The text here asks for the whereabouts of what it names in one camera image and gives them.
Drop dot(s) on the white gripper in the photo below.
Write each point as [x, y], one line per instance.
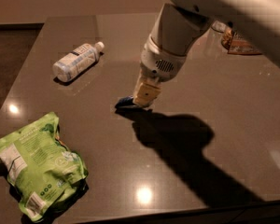
[158, 63]

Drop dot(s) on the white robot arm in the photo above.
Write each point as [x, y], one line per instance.
[182, 22]

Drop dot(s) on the green rice chip bag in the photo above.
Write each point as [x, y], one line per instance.
[46, 174]

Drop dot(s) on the black-lidded nut jar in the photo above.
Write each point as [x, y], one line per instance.
[236, 44]

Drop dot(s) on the blue rxbar wrapper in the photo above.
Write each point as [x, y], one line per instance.
[126, 102]

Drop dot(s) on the clear plastic measuring cup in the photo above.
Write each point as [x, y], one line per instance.
[218, 26]

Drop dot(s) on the clear plastic water bottle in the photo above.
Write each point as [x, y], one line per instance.
[77, 61]

